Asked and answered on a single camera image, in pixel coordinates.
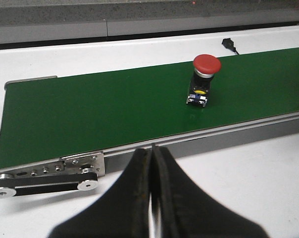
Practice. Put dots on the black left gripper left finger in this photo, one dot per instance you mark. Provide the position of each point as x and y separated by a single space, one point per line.
122 212

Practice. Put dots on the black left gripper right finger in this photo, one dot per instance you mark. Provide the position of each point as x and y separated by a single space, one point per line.
183 210

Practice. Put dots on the red mushroom button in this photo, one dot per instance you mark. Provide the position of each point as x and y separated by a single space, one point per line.
205 67

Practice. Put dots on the black drive belt with pulleys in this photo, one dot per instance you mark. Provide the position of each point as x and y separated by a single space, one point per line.
10 187

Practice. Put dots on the green conveyor belt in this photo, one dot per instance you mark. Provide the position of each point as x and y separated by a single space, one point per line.
51 118

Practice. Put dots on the grey granite slab left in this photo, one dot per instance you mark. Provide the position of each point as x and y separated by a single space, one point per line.
27 12

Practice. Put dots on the aluminium conveyor frame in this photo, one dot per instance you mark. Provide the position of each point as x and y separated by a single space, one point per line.
184 144

